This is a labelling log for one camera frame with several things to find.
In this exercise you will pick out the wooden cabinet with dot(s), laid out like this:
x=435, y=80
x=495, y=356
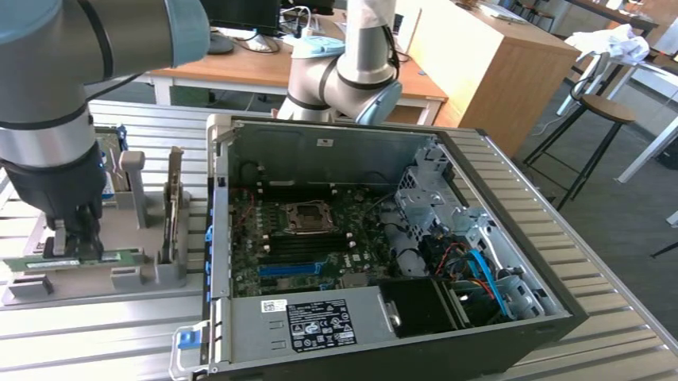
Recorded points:
x=493, y=71

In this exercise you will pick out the black open PC case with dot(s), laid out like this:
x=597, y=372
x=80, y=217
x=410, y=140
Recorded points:
x=530, y=238

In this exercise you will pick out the green RAM stick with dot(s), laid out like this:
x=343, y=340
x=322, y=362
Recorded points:
x=28, y=265

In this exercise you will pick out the white table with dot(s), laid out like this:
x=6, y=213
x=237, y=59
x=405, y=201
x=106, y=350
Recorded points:
x=652, y=131

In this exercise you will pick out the wooden desk with white frame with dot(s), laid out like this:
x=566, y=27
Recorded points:
x=249, y=67

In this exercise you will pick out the grey power supply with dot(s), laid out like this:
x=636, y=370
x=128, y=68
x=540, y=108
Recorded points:
x=254, y=333

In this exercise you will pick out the black RAM slot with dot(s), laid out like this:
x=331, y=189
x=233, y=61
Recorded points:
x=307, y=236
x=310, y=246
x=309, y=241
x=310, y=251

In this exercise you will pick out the green motherboard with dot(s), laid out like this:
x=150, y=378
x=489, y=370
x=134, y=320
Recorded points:
x=249, y=278

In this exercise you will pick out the graphics card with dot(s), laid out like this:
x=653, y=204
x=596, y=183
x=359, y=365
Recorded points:
x=173, y=198

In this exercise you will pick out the disk drive with blue bracket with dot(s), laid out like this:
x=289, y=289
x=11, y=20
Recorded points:
x=114, y=158

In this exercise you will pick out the blue case latch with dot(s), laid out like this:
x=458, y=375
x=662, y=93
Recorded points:
x=186, y=340

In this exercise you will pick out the grey parts rack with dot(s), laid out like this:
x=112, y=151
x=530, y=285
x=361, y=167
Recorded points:
x=132, y=283

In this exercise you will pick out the black computer monitor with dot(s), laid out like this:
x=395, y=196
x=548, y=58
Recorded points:
x=243, y=12

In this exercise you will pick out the metal disk bay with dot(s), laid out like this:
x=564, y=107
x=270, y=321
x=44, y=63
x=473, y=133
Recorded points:
x=423, y=210

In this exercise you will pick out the black stool with wooden seat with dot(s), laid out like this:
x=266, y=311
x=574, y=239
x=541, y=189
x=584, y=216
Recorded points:
x=609, y=108

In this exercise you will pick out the crumpled white cloth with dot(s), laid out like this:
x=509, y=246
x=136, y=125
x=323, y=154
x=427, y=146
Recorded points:
x=620, y=41

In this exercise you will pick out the CPU socket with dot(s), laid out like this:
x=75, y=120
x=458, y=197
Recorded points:
x=310, y=217

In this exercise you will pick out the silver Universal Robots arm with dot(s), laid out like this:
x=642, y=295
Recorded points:
x=52, y=47

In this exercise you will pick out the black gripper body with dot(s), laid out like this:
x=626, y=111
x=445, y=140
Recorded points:
x=58, y=186

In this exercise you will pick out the blue expansion slot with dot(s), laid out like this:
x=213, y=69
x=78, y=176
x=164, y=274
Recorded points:
x=289, y=270

